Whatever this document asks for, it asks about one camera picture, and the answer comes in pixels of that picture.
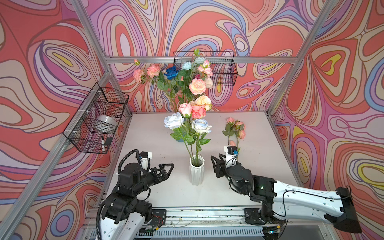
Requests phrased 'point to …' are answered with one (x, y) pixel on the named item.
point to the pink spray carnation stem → (236, 127)
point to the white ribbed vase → (196, 170)
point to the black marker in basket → (103, 144)
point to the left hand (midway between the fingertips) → (170, 168)
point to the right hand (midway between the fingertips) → (215, 160)
